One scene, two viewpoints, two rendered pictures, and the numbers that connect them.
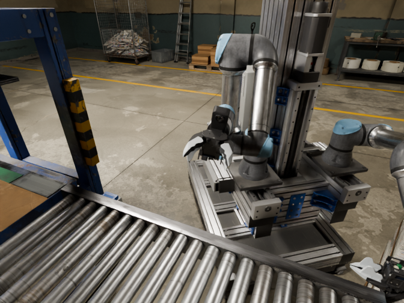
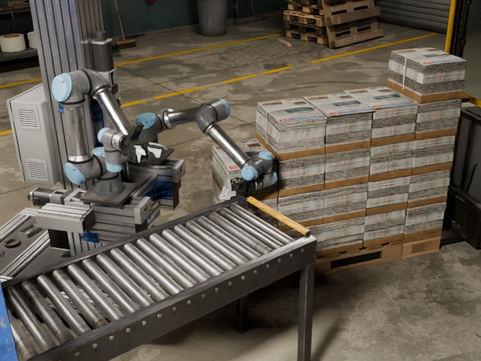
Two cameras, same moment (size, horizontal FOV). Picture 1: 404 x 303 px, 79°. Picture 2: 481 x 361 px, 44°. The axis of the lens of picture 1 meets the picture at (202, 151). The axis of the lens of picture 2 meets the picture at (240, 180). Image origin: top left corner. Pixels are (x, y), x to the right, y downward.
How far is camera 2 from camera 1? 210 cm
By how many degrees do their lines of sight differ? 53
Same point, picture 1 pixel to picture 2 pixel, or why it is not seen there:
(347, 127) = (149, 119)
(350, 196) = (178, 173)
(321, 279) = (216, 208)
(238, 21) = not seen: outside the picture
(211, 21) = not seen: outside the picture
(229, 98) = (80, 127)
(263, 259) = (184, 219)
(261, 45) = (96, 77)
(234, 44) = (77, 82)
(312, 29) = (104, 53)
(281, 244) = not seen: hidden behind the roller
